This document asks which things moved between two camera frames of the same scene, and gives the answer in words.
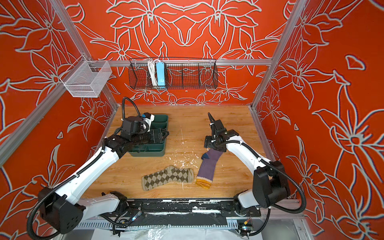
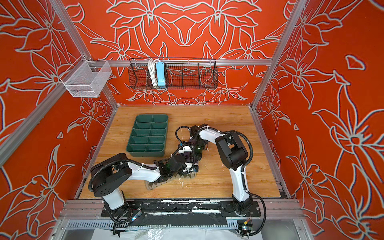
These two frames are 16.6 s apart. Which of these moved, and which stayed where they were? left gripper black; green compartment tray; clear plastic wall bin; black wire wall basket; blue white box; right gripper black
Moved: right gripper black; left gripper black
Stayed: black wire wall basket; clear plastic wall bin; blue white box; green compartment tray
